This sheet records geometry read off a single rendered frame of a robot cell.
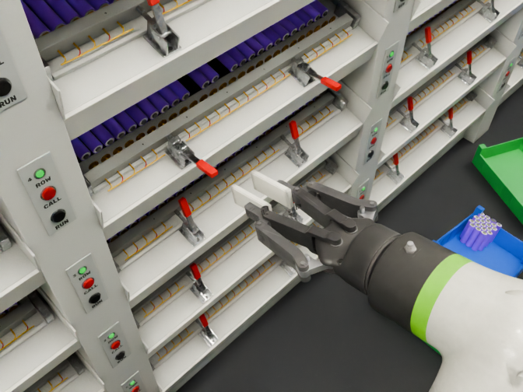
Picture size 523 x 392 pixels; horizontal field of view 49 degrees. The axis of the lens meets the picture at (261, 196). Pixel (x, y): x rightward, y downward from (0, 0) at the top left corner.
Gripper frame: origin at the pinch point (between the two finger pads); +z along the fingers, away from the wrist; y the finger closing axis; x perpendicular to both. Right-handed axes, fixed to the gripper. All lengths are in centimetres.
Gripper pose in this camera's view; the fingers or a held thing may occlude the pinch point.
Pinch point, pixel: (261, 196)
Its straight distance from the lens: 74.1
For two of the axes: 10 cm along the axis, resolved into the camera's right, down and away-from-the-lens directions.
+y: 7.2, -5.4, 4.4
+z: -6.8, -3.8, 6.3
